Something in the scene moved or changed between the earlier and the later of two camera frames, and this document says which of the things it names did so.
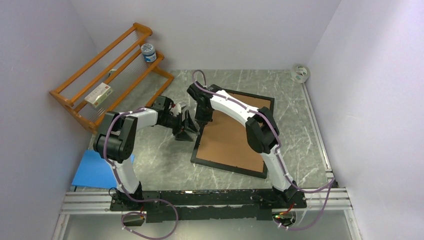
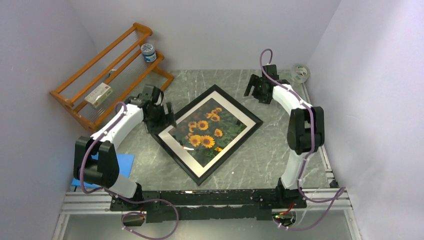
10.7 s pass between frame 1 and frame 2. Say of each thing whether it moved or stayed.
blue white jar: stayed
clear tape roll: stayed
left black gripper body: moved
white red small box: stayed
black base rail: stayed
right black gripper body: moved
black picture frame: moved
